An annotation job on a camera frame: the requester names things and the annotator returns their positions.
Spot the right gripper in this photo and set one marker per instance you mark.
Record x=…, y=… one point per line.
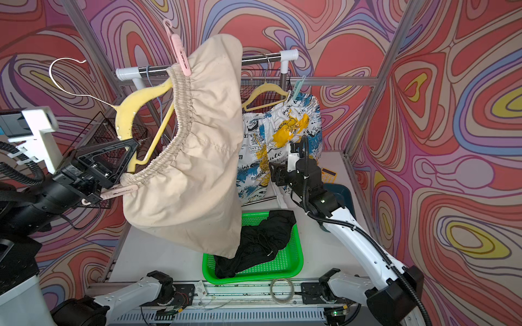
x=279, y=172

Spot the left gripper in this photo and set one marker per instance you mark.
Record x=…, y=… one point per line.
x=81, y=180

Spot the black shorts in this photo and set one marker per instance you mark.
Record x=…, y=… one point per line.
x=257, y=240

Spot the light blue wire hanger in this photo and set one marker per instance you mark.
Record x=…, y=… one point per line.
x=152, y=94

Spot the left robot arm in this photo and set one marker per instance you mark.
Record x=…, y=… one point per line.
x=22, y=302

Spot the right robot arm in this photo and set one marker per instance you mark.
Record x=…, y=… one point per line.
x=391, y=290

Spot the printed white blue yellow shorts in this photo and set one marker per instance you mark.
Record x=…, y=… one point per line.
x=266, y=137

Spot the yellow hanger front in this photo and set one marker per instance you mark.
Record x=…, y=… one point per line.
x=265, y=61

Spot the green clothespin on printed shorts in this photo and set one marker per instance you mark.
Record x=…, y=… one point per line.
x=297, y=88

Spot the yellow calculator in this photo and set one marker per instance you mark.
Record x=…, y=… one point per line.
x=328, y=176

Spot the dark teal clothespin bin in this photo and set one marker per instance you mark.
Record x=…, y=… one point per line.
x=342, y=195

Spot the clothes rack with steel bar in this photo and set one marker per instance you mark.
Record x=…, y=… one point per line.
x=206, y=64

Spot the green plastic basket tray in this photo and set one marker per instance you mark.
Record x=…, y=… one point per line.
x=277, y=261

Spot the clear tape roll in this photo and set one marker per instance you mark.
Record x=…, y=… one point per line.
x=282, y=290

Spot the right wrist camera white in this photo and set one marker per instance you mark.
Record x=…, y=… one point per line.
x=293, y=158

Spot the black wire basket back wall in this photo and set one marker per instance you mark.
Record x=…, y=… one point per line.
x=263, y=89

